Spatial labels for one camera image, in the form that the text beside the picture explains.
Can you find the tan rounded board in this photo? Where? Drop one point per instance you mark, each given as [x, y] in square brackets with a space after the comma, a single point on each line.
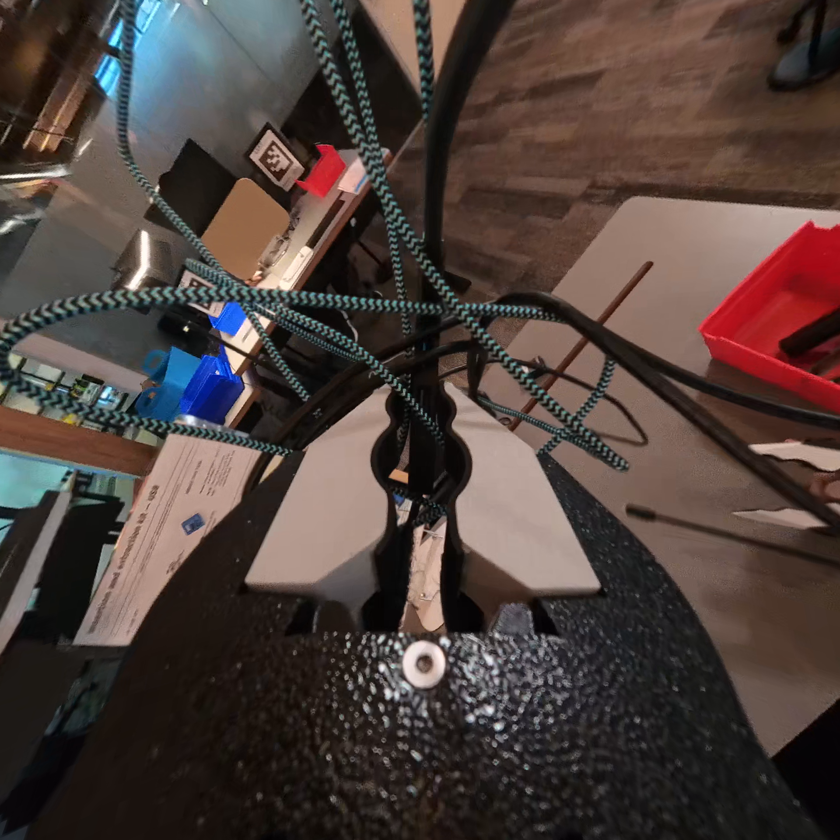
[246, 229]

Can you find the large blue bin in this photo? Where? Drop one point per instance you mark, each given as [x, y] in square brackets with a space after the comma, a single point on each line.
[213, 394]

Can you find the white and blue box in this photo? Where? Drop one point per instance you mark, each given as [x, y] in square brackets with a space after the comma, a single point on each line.
[354, 174]

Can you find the dark-legged work table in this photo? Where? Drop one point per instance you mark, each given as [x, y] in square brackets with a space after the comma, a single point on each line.
[341, 210]

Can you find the stainless steel trash can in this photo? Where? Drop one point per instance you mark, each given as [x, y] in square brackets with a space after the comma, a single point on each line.
[148, 259]

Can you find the framed black-white marker sign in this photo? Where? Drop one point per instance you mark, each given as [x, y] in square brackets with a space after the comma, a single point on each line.
[275, 157]
[203, 308]

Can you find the light blue container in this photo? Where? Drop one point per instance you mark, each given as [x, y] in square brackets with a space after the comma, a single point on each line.
[164, 380]

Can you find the small blue bin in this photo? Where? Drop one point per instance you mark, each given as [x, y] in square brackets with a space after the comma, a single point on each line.
[229, 318]

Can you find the wood-edged side table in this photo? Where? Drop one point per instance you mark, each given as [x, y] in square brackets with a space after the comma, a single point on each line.
[65, 439]

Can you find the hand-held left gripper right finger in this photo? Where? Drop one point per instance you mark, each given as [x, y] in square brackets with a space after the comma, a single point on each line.
[525, 525]

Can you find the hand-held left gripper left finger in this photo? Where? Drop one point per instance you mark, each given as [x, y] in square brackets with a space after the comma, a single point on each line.
[321, 525]

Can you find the large red plastic bin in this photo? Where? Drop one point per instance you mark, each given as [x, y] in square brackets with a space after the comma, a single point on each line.
[741, 328]

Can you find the small red bin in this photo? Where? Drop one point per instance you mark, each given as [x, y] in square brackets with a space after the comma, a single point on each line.
[321, 174]

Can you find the black usb hub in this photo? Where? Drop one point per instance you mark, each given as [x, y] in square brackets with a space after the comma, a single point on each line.
[807, 338]

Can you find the instruction sign stand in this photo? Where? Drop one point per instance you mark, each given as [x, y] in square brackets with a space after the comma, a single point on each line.
[164, 525]

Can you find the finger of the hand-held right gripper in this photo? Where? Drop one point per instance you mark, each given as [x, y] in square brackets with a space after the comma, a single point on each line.
[807, 455]
[814, 516]

